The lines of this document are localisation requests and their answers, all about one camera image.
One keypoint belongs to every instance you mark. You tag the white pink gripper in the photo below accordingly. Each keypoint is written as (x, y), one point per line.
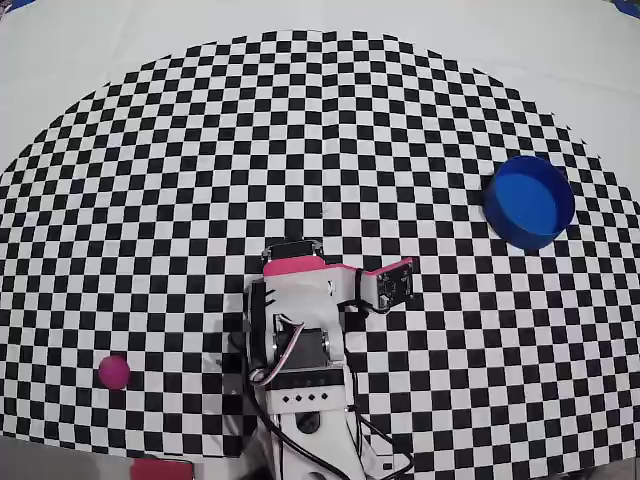
(294, 268)

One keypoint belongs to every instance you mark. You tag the pink faceted ball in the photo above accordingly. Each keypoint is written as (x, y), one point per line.
(114, 372)

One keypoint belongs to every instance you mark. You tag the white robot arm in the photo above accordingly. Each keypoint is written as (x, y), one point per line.
(305, 400)

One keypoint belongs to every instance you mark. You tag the blue round box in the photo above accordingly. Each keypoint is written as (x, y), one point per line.
(529, 202)

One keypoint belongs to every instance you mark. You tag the black white checkerboard mat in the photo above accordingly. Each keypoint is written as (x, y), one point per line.
(200, 175)

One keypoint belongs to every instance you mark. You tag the red flat object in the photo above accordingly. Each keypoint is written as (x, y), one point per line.
(162, 470)

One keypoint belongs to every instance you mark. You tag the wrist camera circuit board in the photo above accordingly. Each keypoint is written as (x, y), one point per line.
(395, 282)

